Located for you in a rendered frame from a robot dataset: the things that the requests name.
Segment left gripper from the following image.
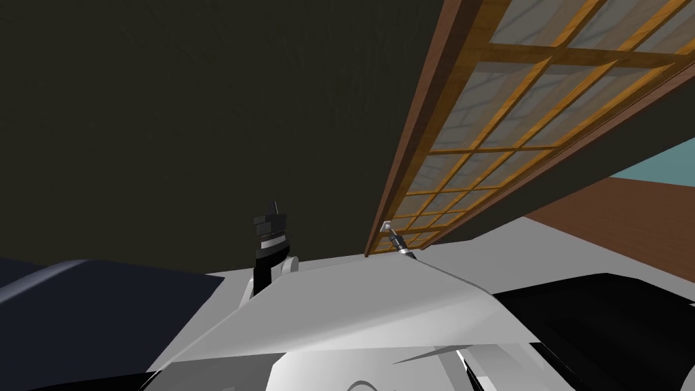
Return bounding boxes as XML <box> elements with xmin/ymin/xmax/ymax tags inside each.
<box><xmin>252</xmin><ymin>200</ymin><xmax>288</xmax><ymax>240</ymax></box>

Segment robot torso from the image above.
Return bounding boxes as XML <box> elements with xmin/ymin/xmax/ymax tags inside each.
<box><xmin>138</xmin><ymin>219</ymin><xmax>578</xmax><ymax>391</ymax></box>

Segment wooden lattice glass door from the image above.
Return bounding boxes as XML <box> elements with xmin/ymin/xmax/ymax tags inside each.
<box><xmin>371</xmin><ymin>0</ymin><xmax>695</xmax><ymax>256</ymax></box>

